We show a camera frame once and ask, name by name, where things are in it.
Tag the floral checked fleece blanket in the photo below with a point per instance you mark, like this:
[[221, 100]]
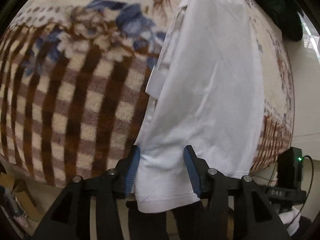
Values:
[[74, 75]]

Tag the dark teal garment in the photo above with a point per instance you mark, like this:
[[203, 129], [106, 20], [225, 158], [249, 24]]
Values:
[[286, 16]]

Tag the white t-shirt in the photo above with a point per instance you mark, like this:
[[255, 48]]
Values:
[[206, 91]]

